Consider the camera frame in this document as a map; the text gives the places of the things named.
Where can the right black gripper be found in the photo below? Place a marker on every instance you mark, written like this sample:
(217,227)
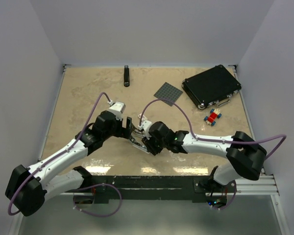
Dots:
(148,143)

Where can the red blue lego car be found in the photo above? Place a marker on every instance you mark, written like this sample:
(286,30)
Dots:
(214,114)

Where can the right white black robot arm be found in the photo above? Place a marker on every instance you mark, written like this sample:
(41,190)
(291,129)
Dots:
(246,158)

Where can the beige green stapler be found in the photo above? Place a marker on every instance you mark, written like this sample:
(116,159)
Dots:
(137,131)

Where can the light blue stapler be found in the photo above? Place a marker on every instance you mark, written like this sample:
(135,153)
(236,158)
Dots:
(138,145)

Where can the black stapler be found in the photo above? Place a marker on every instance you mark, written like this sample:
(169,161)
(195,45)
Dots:
(126,76)

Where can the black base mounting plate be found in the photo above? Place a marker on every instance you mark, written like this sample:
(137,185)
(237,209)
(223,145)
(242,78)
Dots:
(187,188)

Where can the grey lego baseplate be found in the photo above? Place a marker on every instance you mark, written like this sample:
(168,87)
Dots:
(168,93)

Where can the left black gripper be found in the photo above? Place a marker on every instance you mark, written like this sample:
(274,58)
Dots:
(124,132)

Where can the black carrying case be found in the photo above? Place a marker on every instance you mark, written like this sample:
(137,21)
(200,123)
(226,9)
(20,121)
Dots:
(213,86)

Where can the aluminium front rail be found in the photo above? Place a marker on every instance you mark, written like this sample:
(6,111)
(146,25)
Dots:
(254,183)

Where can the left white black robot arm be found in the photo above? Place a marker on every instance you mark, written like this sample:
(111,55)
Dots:
(30,187)

